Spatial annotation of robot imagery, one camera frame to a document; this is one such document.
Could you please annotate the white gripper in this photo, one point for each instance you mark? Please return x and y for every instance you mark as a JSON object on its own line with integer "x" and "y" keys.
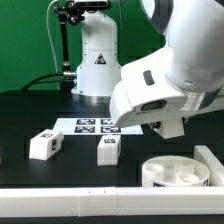
{"x": 162, "y": 87}

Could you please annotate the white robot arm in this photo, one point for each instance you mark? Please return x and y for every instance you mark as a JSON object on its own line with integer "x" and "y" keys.
{"x": 191, "y": 28}

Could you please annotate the white marker sheet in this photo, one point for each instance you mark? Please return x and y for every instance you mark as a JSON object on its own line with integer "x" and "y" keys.
{"x": 93, "y": 126}

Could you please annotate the white right fence bar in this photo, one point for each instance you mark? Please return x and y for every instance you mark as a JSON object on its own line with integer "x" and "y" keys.
{"x": 203, "y": 154}

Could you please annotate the white fence bar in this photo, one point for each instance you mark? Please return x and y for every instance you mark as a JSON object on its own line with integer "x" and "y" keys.
{"x": 203, "y": 154}
{"x": 110, "y": 201}

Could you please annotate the white front fence bar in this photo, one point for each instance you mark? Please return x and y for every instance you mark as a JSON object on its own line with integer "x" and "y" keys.
{"x": 110, "y": 201}

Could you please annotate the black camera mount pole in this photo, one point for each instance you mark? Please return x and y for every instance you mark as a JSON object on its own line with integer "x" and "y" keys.
{"x": 67, "y": 14}

